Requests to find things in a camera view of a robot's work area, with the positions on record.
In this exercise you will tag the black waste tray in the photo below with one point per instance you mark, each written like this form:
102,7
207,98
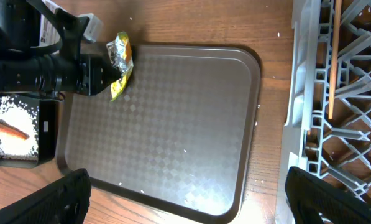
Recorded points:
47,138

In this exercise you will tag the white rice pile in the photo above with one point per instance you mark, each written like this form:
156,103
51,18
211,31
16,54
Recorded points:
19,128

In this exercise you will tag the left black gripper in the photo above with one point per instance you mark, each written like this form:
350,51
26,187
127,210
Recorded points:
96,74

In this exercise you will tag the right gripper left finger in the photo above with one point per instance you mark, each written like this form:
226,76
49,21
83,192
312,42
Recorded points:
64,201

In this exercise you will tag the green snack wrapper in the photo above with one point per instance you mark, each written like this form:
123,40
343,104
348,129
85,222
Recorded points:
119,85

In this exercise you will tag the grey dishwasher rack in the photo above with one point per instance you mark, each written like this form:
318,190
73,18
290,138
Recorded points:
328,125

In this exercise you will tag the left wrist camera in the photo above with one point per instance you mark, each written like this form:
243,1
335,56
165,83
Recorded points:
93,29

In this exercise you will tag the wooden chopstick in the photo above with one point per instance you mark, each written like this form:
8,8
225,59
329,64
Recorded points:
334,57

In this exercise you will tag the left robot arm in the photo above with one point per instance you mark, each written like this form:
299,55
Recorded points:
40,54

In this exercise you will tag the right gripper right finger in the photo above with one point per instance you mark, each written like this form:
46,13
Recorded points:
311,198

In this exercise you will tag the foil wrapper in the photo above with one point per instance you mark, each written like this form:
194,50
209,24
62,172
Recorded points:
120,55

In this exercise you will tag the orange carrot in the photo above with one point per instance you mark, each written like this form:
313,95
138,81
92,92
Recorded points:
12,133

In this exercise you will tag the brown serving tray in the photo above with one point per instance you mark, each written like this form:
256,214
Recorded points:
178,139

